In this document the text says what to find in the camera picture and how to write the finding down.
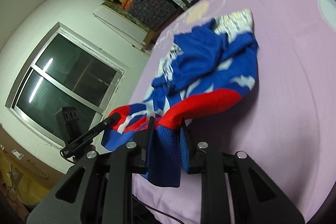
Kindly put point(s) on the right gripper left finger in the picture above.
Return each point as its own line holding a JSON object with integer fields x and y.
{"x": 143, "y": 140}

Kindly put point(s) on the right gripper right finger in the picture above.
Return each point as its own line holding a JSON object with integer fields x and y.
{"x": 187, "y": 150}

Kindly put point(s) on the dark patterned folded blankets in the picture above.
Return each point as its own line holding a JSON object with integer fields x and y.
{"x": 152, "y": 13}

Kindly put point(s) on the dark glass window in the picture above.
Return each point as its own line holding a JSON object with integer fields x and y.
{"x": 63, "y": 70}

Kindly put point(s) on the red white blue garment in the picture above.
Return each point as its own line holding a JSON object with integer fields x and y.
{"x": 207, "y": 71}

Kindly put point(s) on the purple smile bed sheet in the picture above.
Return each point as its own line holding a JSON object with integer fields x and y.
{"x": 287, "y": 122}

